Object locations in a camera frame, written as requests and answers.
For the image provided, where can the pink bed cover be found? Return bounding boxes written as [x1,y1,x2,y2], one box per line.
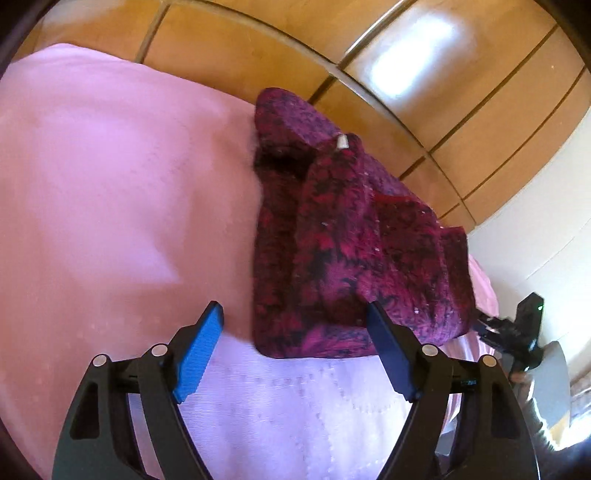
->
[0,43,501,480]

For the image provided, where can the grey bedside furniture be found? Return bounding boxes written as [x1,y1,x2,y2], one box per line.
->
[532,341,571,428]

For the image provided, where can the person's right hand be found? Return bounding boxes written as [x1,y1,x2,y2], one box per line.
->
[509,371,532,385]

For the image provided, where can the wooden panelled headboard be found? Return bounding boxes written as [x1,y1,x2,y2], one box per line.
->
[16,1,590,230]

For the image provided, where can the red floral knit sweater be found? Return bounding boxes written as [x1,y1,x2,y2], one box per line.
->
[252,88,476,359]

